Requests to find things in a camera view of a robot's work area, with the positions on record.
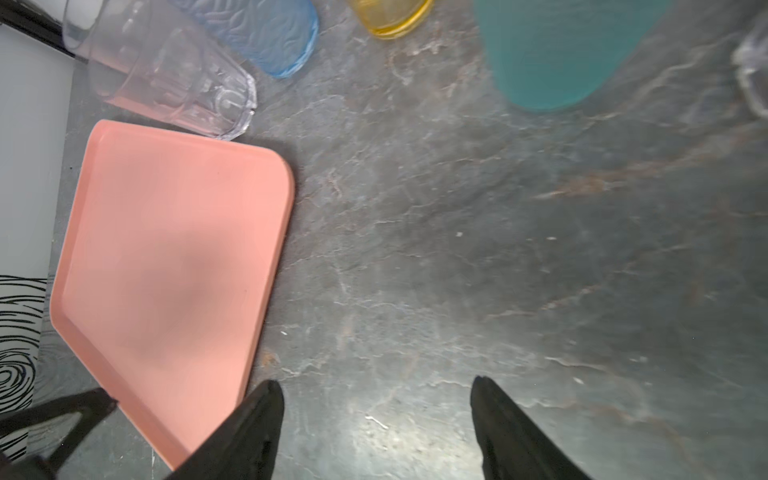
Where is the clear glass right front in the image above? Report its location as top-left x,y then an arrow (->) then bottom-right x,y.
731,10 -> 767,119

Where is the pink plastic tray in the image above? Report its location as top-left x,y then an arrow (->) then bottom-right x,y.
50,120 -> 295,468

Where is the clear faceted glass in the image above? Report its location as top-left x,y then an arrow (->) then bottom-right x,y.
62,0 -> 257,141

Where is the yellow plastic cup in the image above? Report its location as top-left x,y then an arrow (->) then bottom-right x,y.
346,0 -> 434,40

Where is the blue plastic cup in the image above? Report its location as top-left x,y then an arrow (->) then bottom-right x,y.
174,0 -> 319,79

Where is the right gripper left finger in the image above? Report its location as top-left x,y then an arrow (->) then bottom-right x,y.
168,380 -> 285,480

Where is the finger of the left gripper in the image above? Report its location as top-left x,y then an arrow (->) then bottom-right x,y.
1,388 -> 118,479

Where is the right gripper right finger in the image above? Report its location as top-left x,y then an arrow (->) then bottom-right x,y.
470,376 -> 590,480

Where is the teal plastic cup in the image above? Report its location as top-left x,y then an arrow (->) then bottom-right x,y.
473,0 -> 671,112

